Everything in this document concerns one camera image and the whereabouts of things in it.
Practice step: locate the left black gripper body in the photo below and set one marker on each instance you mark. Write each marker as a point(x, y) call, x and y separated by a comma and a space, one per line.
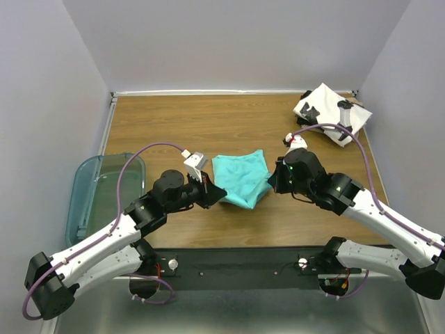
point(191, 194)

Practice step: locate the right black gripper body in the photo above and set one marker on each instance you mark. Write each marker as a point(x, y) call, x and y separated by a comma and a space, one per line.
point(288, 184)

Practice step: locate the teal t-shirt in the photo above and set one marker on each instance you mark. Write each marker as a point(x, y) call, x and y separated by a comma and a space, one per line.
point(245, 178)

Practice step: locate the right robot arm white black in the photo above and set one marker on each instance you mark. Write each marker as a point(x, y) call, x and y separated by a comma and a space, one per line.
point(415, 256)

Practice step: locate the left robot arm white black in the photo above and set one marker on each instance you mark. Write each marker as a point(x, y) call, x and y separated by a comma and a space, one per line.
point(115, 250)

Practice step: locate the white black folded t-shirt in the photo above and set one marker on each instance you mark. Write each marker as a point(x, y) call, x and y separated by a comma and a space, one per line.
point(322, 106)

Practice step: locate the clear blue plastic bin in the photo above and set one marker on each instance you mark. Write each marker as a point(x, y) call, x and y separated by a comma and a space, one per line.
point(93, 202)

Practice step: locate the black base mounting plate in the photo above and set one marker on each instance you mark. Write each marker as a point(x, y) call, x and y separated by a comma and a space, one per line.
point(285, 267)

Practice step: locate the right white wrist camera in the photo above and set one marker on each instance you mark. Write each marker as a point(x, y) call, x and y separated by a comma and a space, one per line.
point(293, 142)

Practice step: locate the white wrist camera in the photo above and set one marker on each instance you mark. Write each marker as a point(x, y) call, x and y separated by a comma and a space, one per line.
point(194, 164)
point(293, 142)

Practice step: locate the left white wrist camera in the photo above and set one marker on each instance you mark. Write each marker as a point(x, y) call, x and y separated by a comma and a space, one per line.
point(194, 164)

